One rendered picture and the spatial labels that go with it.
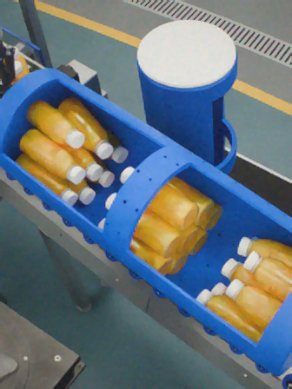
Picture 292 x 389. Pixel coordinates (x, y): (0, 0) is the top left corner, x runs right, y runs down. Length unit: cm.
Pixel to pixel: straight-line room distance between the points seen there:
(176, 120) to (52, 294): 106
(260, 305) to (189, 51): 82
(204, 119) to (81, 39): 173
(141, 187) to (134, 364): 124
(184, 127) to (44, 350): 81
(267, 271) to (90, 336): 133
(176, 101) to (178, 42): 18
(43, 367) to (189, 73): 88
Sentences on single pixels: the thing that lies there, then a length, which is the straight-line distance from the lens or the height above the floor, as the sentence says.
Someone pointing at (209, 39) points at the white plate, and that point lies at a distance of 183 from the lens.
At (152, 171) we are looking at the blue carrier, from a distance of 130.
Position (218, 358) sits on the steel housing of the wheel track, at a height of 87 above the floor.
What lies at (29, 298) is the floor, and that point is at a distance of 260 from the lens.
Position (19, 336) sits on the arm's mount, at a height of 107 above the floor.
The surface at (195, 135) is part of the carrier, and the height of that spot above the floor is 83.
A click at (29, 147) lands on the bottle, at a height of 112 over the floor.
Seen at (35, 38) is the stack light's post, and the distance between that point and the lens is 219.
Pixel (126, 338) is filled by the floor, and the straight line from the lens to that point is 246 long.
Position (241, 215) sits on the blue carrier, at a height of 104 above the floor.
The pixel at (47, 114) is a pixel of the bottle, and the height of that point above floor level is 116.
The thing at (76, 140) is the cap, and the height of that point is 115.
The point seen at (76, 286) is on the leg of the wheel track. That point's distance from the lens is 232.
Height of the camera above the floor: 229
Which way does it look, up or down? 56 degrees down
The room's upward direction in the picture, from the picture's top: 11 degrees counter-clockwise
